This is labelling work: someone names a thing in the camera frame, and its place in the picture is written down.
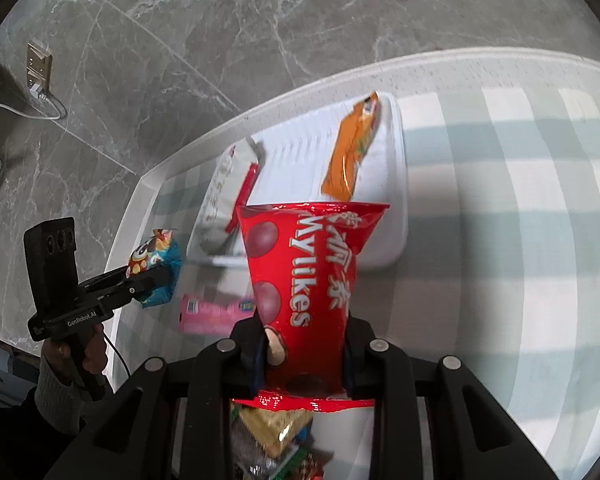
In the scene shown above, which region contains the white and red snack packet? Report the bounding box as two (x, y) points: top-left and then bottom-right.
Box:
(200, 137), (266, 253)

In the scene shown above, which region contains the pile of mixed snack packets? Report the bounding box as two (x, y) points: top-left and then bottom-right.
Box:
(230, 402), (336, 480)

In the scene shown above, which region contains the white plastic tray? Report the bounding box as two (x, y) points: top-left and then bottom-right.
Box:
(187, 91), (410, 268)

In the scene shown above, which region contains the blue cartoon snack packet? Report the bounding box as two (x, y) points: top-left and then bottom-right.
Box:
(126, 228), (182, 309)

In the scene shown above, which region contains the orange snack packet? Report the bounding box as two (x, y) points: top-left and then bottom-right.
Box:
(320, 91), (381, 201)

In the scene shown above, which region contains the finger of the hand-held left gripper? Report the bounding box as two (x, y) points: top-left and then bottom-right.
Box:
(82, 266), (133, 291)
(97, 265), (174, 307)

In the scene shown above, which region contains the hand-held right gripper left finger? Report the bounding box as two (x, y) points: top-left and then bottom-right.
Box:
(45, 310), (276, 480)

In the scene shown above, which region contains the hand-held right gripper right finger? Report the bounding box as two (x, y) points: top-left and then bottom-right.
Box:
(341, 312), (561, 480)

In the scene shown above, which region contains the white power cable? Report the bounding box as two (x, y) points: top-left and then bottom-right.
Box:
(0, 87), (68, 121)

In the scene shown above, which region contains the pink snack packet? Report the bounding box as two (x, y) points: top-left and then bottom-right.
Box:
(177, 294), (258, 336)

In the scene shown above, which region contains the person's left hand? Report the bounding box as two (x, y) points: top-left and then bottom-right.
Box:
(41, 324), (109, 387)

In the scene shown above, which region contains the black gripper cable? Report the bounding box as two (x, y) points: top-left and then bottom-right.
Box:
(102, 332), (132, 380)

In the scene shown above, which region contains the person's left forearm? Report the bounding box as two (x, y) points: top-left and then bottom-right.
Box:
(10, 357), (95, 461)

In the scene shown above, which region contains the large red snack bag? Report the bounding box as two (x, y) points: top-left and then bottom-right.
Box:
(235, 201), (391, 413)

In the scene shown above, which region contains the green white checkered tablecloth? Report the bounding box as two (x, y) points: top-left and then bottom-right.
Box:
(100, 47), (600, 480)

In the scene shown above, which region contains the brass power socket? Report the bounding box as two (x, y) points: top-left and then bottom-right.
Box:
(26, 42), (54, 99)

